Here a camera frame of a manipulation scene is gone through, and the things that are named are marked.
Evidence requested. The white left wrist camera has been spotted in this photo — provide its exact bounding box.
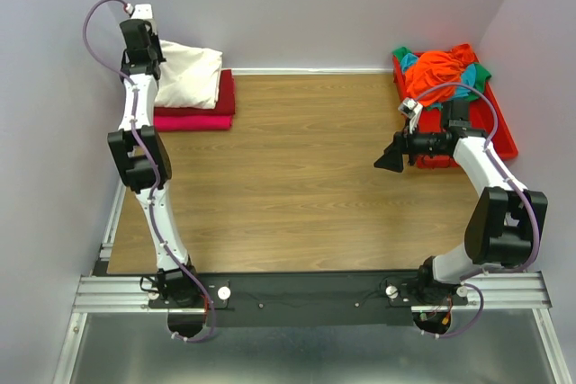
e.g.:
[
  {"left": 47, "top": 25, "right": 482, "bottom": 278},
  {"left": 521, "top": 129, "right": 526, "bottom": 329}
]
[{"left": 123, "top": 3, "right": 154, "bottom": 22}]

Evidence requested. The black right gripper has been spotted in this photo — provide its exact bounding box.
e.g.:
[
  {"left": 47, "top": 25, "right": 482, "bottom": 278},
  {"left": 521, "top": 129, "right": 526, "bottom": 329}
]
[{"left": 373, "top": 118, "right": 446, "bottom": 173}]

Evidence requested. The green t-shirt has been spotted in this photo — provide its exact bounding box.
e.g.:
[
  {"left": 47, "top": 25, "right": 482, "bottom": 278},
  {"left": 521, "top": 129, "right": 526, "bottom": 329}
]
[{"left": 392, "top": 43, "right": 491, "bottom": 108}]

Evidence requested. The red plastic bin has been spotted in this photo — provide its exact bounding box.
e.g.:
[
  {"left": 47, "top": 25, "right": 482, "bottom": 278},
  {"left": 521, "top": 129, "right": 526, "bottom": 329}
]
[{"left": 390, "top": 50, "right": 518, "bottom": 170}]

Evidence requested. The orange t-shirt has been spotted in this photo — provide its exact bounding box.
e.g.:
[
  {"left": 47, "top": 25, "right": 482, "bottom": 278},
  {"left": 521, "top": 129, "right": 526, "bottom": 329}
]
[{"left": 402, "top": 43, "right": 479, "bottom": 107}]

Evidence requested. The white t-shirt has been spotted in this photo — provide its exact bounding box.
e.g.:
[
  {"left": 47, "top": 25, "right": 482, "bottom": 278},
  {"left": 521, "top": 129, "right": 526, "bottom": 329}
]
[{"left": 155, "top": 40, "right": 223, "bottom": 110}]

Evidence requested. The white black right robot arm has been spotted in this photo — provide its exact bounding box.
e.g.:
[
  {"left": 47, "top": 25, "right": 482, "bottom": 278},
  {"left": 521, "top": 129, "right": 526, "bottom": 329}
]
[{"left": 373, "top": 98, "right": 548, "bottom": 305}]

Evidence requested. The pink folded t-shirt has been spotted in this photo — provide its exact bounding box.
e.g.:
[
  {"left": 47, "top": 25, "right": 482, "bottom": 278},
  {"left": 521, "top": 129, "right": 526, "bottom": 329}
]
[{"left": 154, "top": 115, "right": 233, "bottom": 132}]

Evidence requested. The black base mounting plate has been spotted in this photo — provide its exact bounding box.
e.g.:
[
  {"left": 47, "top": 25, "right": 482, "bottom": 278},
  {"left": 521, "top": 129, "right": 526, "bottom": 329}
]
[{"left": 139, "top": 270, "right": 467, "bottom": 328}]

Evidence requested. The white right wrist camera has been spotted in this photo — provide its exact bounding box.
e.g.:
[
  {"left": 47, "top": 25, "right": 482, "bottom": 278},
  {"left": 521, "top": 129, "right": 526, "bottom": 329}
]
[{"left": 398, "top": 98, "right": 423, "bottom": 134}]

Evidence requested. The aluminium left side rail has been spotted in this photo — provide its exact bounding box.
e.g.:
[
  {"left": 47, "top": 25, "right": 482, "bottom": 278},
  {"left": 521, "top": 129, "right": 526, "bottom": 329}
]
[{"left": 92, "top": 176, "right": 157, "bottom": 277}]

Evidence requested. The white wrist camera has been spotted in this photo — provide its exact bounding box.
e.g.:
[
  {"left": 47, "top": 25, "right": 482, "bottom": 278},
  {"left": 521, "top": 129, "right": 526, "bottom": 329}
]
[
  {"left": 398, "top": 98, "right": 423, "bottom": 134},
  {"left": 123, "top": 3, "right": 154, "bottom": 22}
]

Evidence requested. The teal t-shirt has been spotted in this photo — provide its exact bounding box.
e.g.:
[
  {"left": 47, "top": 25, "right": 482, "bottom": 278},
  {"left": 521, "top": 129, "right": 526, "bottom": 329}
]
[{"left": 400, "top": 52, "right": 481, "bottom": 109}]

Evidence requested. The dark red folded t-shirt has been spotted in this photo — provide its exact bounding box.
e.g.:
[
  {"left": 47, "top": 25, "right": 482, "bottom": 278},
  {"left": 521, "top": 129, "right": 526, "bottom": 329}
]
[{"left": 154, "top": 69, "right": 236, "bottom": 117}]

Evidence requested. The aluminium frame rail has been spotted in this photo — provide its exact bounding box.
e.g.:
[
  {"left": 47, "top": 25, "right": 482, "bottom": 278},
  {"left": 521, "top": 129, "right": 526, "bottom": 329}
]
[{"left": 73, "top": 272, "right": 552, "bottom": 313}]

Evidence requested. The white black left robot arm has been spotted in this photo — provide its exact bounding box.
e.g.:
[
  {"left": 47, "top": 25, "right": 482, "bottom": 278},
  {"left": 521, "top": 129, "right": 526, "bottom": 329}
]
[{"left": 107, "top": 18, "right": 201, "bottom": 308}]

